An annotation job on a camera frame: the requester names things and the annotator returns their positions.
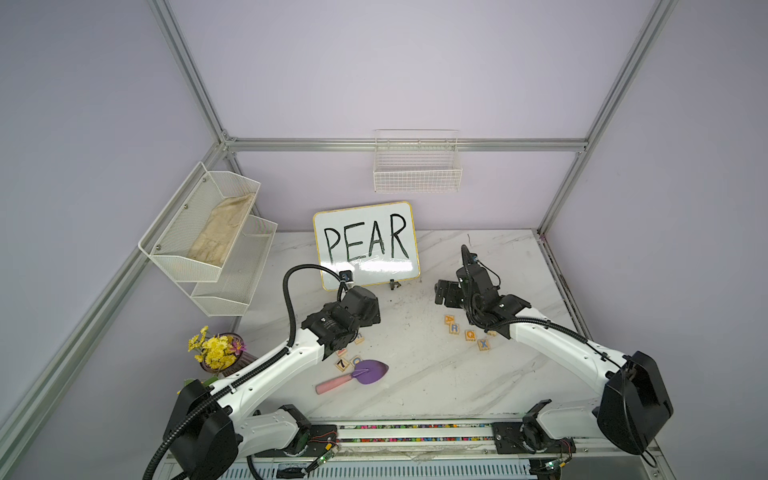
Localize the whiteboard with PEAR text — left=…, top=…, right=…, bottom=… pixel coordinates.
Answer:
left=313, top=201, right=421, bottom=286

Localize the right black cable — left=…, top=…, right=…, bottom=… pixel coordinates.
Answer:
left=479, top=316, right=631, bottom=373

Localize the yellow flower bouquet vase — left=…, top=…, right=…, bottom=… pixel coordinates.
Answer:
left=187, top=326, right=256, bottom=378

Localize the lower white mesh shelf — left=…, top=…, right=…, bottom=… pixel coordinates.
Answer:
left=191, top=215, right=278, bottom=317

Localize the white wire wall basket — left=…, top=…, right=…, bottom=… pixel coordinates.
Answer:
left=373, top=129, right=463, bottom=194

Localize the left black corrugated cable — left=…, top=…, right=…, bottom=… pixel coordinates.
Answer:
left=142, top=263, right=349, bottom=480

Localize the upper white mesh shelf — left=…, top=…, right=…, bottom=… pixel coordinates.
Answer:
left=138, top=163, right=261, bottom=283

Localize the white mesh shelf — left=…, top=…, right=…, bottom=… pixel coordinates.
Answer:
left=191, top=215, right=278, bottom=317
left=138, top=163, right=261, bottom=283

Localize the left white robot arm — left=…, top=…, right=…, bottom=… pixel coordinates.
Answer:
left=144, top=286, right=381, bottom=479

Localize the purple pink toy trowel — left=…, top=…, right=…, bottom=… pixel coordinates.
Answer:
left=315, top=360, right=389, bottom=395

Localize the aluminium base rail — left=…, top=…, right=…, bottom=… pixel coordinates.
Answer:
left=161, top=419, right=667, bottom=480

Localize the black Z letter block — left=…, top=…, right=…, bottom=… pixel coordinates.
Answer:
left=335, top=358, right=351, bottom=372

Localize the beige cloth in shelf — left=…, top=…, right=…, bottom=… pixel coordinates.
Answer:
left=188, top=193, right=256, bottom=267

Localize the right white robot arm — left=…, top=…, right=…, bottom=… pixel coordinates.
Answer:
left=434, top=246, right=674, bottom=455

